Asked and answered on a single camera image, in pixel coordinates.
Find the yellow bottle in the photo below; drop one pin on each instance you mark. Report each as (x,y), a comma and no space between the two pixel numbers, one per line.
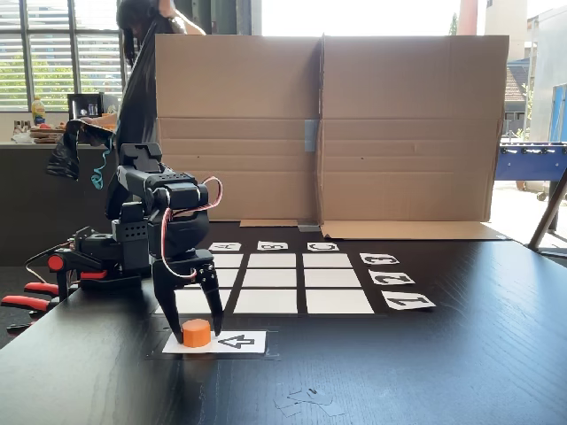
(38,110)

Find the paper label number 2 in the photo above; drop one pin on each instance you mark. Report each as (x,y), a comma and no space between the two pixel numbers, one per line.
(391,278)

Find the paper label letter B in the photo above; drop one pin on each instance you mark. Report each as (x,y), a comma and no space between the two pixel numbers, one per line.
(272,245)

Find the paper label letter C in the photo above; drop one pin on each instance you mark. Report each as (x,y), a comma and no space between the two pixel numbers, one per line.
(322,246)

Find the black shelf with glasses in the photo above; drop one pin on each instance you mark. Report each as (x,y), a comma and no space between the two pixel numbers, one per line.
(73,106)

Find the white nine-square paper grid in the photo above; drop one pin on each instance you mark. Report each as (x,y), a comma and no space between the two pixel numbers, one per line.
(270,283)

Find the person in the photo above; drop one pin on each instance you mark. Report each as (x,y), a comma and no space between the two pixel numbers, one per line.
(133,17)

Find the wooden boards with food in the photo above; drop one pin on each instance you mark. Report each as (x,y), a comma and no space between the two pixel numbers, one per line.
(44,135)

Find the brown cardboard panel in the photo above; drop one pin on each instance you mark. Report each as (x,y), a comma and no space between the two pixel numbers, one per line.
(235,88)
(412,88)

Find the black counter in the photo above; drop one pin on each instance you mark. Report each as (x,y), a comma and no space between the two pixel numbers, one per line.
(26,212)

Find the teal bag ribbon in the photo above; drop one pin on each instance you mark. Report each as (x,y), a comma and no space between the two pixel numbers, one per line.
(106,152)

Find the round orange token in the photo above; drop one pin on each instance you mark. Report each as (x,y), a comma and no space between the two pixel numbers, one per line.
(197,333)

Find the grey tape strip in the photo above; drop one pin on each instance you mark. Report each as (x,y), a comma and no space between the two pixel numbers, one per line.
(308,228)
(311,135)

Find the slanted wooden leg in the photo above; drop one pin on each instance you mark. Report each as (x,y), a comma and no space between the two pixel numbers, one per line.
(547,217)

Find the black plastic bag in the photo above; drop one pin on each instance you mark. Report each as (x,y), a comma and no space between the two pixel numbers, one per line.
(137,88)

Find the white arrow paper sheet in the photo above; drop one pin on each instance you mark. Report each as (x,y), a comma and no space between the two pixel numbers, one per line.
(241,342)

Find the blue foosball table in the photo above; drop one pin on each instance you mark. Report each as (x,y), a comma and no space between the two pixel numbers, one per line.
(529,166)

